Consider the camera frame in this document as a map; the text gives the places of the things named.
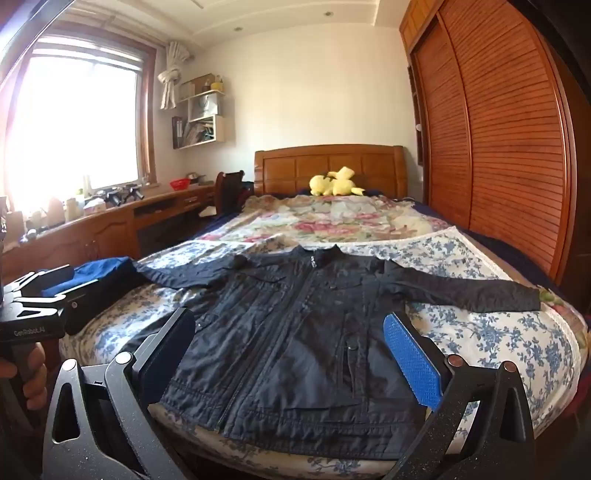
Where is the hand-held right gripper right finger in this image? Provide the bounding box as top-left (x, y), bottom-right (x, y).
top-left (382, 312), bottom-right (537, 480)

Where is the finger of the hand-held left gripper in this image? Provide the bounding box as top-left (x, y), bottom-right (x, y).
top-left (15, 278), bottom-right (105, 336)
top-left (4, 264), bottom-right (77, 302)

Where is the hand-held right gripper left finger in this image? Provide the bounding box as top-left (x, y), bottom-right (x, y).
top-left (41, 307), bottom-right (197, 480)

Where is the black jacket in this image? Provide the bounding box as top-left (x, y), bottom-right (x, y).
top-left (136, 244), bottom-right (542, 460)

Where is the person's left hand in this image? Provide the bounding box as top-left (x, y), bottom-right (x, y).
top-left (0, 344), bottom-right (48, 411)

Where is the blue folded garment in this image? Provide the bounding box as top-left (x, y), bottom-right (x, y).
top-left (76, 257), bottom-right (137, 284)

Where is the wooden desk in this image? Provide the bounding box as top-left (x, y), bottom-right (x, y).
top-left (0, 182), bottom-right (218, 284)

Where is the blue floral blanket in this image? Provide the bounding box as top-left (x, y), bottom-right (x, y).
top-left (60, 226), bottom-right (580, 480)

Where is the black metal device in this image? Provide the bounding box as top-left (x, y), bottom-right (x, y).
top-left (105, 184), bottom-right (144, 206)

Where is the window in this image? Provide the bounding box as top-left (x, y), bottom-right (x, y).
top-left (0, 34), bottom-right (158, 208)

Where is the wooden chair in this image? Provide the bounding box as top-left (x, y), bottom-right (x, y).
top-left (215, 170), bottom-right (254, 215)

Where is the pink floral quilt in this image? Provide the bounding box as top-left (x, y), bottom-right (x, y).
top-left (191, 193), bottom-right (455, 252)

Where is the yellow plush toy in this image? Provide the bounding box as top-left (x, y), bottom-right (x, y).
top-left (308, 166), bottom-right (366, 198)

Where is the wooden headboard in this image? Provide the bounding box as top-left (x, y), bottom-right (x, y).
top-left (253, 144), bottom-right (409, 199)

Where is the white paper bag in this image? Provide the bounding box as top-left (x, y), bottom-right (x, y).
top-left (191, 95), bottom-right (220, 121)

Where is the tied cream curtain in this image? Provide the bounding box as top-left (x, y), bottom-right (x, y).
top-left (158, 41), bottom-right (194, 110)

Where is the wooden slatted wardrobe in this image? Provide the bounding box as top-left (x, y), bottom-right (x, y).
top-left (399, 0), bottom-right (591, 296)

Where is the white wall shelf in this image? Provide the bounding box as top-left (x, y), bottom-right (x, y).
top-left (172, 73), bottom-right (227, 150)

